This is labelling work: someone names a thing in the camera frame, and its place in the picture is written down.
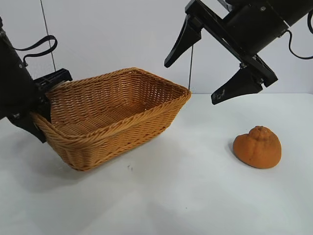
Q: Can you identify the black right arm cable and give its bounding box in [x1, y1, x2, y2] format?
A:
[285, 13, 313, 60]

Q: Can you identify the orange citrus fruit with knob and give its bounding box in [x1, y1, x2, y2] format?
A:
[232, 125, 282, 169]

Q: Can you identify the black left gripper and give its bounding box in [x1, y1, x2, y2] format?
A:
[7, 63, 73, 144]

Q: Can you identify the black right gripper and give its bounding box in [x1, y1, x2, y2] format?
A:
[164, 0, 290, 106]

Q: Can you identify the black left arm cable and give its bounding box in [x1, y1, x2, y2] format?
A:
[13, 35, 59, 67]

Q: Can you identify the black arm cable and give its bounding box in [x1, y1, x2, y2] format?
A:
[13, 35, 59, 67]
[285, 13, 313, 60]

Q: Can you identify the woven wicker basket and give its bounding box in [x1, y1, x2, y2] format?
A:
[30, 67, 192, 172]

